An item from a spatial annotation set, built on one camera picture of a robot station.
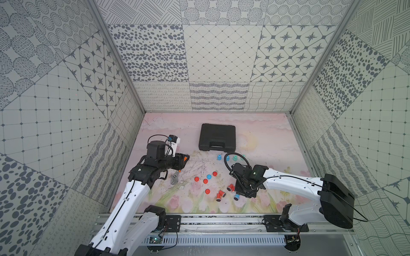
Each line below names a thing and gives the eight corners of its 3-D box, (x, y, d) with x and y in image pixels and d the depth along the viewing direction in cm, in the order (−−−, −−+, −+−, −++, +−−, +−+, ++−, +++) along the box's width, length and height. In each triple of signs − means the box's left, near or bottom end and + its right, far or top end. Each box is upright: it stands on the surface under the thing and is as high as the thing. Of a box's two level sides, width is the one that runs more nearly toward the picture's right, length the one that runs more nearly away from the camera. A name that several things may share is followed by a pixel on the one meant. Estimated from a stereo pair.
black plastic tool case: (198, 152, 101) (198, 148, 97) (200, 126, 115) (200, 122, 111) (236, 152, 101) (237, 148, 97) (233, 126, 115) (234, 122, 111)
